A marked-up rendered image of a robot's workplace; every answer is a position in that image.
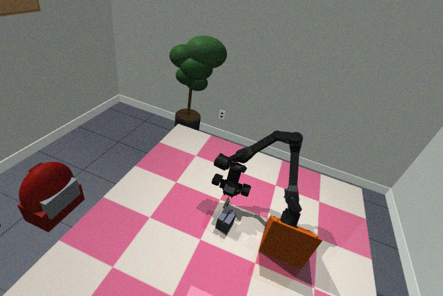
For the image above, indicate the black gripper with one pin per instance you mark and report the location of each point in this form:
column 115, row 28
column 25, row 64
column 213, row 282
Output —
column 244, row 190

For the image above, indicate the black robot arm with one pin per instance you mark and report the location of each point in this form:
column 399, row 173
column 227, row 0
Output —
column 291, row 215

